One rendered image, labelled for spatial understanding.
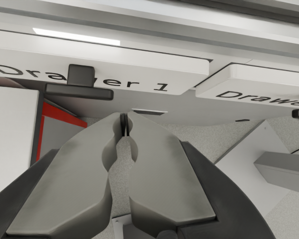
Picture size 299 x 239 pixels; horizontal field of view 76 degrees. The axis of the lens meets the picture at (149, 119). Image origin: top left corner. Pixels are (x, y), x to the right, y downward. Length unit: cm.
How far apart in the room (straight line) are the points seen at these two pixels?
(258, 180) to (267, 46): 124
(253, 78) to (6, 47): 27
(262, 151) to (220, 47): 124
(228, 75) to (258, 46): 5
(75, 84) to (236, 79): 19
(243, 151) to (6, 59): 126
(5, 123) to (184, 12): 34
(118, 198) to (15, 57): 101
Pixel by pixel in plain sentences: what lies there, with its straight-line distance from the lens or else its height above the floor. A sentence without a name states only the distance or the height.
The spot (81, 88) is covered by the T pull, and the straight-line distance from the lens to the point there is 22.
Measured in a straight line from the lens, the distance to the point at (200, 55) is 23.
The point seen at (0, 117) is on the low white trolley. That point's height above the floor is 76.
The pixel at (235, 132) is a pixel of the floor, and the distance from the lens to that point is 136.
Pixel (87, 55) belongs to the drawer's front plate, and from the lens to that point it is 22.
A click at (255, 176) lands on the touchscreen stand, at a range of 140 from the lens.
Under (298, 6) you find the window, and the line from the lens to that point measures 21.
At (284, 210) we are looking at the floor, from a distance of 163.
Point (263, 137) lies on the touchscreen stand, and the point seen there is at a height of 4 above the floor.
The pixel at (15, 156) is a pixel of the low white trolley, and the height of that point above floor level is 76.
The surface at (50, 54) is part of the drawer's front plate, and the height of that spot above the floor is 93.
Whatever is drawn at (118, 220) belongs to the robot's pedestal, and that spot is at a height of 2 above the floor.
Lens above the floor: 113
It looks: 79 degrees down
